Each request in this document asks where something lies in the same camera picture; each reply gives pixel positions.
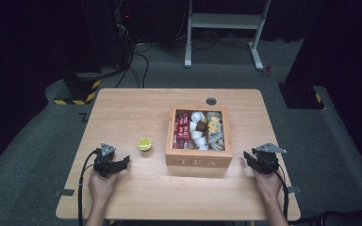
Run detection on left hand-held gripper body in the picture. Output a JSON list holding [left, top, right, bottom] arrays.
[[92, 142, 118, 179]]

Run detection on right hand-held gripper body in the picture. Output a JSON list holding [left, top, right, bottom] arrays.
[[252, 142, 288, 175]]

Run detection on yellow lid capsule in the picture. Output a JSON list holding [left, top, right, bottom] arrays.
[[137, 137, 154, 153]]

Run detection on wooden tea box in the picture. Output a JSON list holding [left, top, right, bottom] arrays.
[[164, 105, 235, 170]]

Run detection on person's right hand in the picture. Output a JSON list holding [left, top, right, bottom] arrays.
[[252, 169, 285, 202]]

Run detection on person's left hand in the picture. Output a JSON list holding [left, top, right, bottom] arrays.
[[88, 169, 121, 207]]

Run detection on pile of clear sachets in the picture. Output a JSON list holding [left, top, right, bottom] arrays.
[[206, 110, 227, 152]]

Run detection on yellow sachets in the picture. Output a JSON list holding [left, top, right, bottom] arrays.
[[207, 115, 222, 135]]

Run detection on stack of red sachets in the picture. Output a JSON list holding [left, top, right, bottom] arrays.
[[173, 111, 191, 150]]

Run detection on black yellow striped base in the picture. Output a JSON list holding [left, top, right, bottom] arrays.
[[53, 73, 103, 106]]

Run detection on black stand base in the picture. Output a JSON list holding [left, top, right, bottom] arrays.
[[277, 82, 325, 110]]

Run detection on red floor item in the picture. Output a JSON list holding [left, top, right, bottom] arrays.
[[261, 64, 273, 78]]

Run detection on white metal stand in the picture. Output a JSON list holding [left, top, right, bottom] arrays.
[[184, 0, 272, 72]]

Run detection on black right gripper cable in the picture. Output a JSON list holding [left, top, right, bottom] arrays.
[[272, 168, 289, 220]]

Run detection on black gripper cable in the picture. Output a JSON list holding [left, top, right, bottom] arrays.
[[76, 149, 102, 226], [272, 168, 289, 220]]

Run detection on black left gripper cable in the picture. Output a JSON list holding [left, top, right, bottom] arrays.
[[76, 149, 102, 226]]

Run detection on black floor cables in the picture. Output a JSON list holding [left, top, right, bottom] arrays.
[[114, 41, 154, 89]]

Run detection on equipment rack with wires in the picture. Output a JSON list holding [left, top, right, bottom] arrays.
[[112, 0, 137, 68]]

